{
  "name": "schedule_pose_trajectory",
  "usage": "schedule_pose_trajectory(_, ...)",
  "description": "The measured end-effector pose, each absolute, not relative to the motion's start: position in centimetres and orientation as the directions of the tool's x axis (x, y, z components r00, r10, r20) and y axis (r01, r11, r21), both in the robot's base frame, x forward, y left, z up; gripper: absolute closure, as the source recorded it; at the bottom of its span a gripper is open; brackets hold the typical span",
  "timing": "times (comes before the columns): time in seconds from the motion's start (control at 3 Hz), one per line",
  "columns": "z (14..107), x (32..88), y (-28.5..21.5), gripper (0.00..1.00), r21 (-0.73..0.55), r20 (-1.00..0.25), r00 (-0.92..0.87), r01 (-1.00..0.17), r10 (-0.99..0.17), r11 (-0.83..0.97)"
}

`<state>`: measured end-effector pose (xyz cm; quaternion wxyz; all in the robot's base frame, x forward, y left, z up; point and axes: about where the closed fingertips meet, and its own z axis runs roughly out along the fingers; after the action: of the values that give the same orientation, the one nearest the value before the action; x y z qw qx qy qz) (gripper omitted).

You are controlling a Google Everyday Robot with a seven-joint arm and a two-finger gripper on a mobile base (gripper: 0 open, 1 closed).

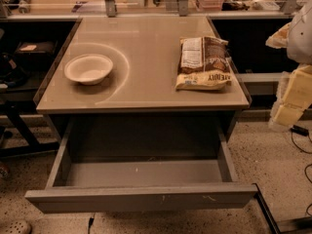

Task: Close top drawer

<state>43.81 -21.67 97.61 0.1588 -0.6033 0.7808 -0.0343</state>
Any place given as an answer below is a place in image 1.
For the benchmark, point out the black side table frame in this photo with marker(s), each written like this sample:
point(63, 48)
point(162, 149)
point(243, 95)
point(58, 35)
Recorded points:
point(33, 145)

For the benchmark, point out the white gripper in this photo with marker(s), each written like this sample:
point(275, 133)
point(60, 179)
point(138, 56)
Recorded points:
point(300, 38)

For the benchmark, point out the brown yellow snack bag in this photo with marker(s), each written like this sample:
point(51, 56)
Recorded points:
point(203, 64)

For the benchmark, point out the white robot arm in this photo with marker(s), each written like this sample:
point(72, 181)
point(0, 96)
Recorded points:
point(296, 38)

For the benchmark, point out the white paper bowl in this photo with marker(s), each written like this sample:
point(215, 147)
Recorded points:
point(88, 69)

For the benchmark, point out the white perforated shoe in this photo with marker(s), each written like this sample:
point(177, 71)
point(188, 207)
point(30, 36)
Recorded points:
point(16, 227)

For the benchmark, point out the black box on shelf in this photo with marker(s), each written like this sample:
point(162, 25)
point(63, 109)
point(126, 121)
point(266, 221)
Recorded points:
point(31, 51)

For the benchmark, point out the grey top drawer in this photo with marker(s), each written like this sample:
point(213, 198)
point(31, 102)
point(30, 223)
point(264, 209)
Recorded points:
point(140, 163)

